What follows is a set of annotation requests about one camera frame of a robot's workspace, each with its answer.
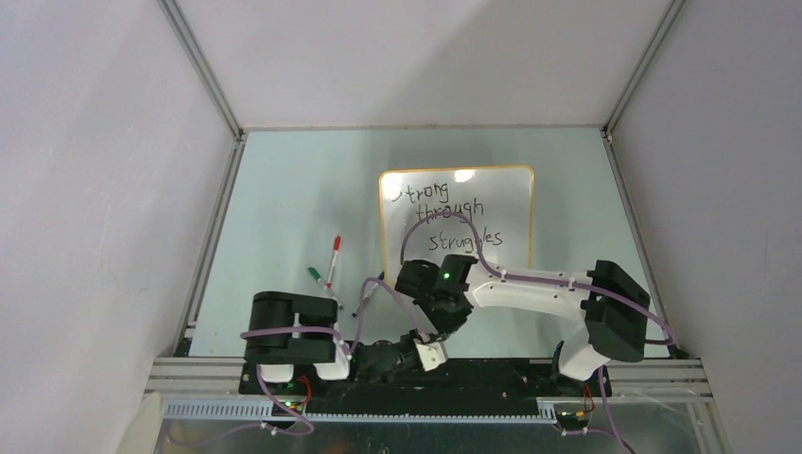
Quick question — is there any yellow framed whiteboard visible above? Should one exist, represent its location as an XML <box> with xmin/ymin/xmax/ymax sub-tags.
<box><xmin>378</xmin><ymin>165</ymin><xmax>535</xmax><ymax>282</ymax></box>

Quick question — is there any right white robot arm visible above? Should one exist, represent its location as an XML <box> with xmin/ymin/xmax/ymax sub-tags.
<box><xmin>394</xmin><ymin>254</ymin><xmax>651</xmax><ymax>395</ymax></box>

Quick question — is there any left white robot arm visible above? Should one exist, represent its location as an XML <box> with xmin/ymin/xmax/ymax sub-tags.
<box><xmin>241</xmin><ymin>291</ymin><xmax>447</xmax><ymax>394</ymax></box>

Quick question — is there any blue capped marker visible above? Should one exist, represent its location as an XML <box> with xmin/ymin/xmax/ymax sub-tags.
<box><xmin>352</xmin><ymin>271</ymin><xmax>385</xmax><ymax>318</ymax></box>

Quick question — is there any green capped marker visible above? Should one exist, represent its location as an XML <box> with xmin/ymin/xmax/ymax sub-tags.
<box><xmin>306</xmin><ymin>267</ymin><xmax>344</xmax><ymax>310</ymax></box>

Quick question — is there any red capped marker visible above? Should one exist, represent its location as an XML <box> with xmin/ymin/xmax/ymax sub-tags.
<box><xmin>325</xmin><ymin>236</ymin><xmax>341</xmax><ymax>288</ymax></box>

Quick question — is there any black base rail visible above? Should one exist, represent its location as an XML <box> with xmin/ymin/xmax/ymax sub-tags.
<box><xmin>269</xmin><ymin>358</ymin><xmax>612</xmax><ymax>417</ymax></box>

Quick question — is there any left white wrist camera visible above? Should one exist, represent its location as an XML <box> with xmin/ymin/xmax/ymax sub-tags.
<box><xmin>414</xmin><ymin>340</ymin><xmax>448</xmax><ymax>372</ymax></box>

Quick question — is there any left aluminium frame post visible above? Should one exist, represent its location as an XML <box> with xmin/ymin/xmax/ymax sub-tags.
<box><xmin>156</xmin><ymin>0</ymin><xmax>246</xmax><ymax>140</ymax></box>

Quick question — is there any aluminium frame post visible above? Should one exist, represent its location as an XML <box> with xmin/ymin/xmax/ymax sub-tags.
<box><xmin>601</xmin><ymin>0</ymin><xmax>688</xmax><ymax>143</ymax></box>
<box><xmin>156</xmin><ymin>0</ymin><xmax>246</xmax><ymax>140</ymax></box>

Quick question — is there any right aluminium frame post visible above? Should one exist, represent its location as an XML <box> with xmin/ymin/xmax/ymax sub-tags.
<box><xmin>601</xmin><ymin>0</ymin><xmax>688</xmax><ymax>143</ymax></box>

